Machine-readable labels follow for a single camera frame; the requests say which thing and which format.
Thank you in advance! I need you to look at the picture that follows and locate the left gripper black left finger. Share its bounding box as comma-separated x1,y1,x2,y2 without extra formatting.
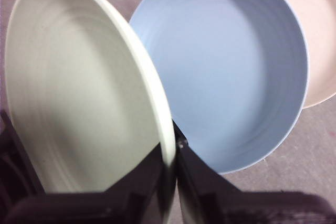
5,142,169,224

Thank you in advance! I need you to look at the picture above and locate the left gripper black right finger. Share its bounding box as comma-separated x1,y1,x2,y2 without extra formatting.
172,122,336,224

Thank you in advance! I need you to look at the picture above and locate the pale green plate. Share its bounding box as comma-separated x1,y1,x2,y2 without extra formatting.
4,0,176,224

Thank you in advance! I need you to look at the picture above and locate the blue plate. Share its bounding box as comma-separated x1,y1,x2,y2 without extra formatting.
128,0,308,175

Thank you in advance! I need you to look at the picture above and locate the beige plate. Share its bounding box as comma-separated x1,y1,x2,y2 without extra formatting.
256,0,336,109

